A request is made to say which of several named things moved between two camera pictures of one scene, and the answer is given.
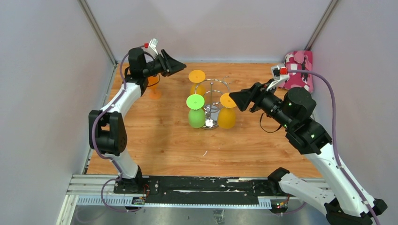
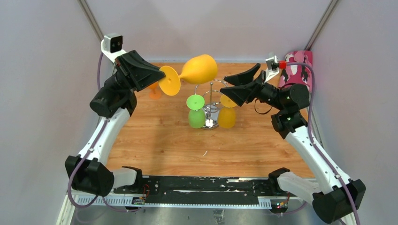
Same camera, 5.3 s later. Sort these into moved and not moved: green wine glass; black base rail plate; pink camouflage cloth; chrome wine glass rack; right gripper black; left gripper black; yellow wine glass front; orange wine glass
Moved: right gripper black; left gripper black
Not moved: black base rail plate; chrome wine glass rack; yellow wine glass front; pink camouflage cloth; green wine glass; orange wine glass
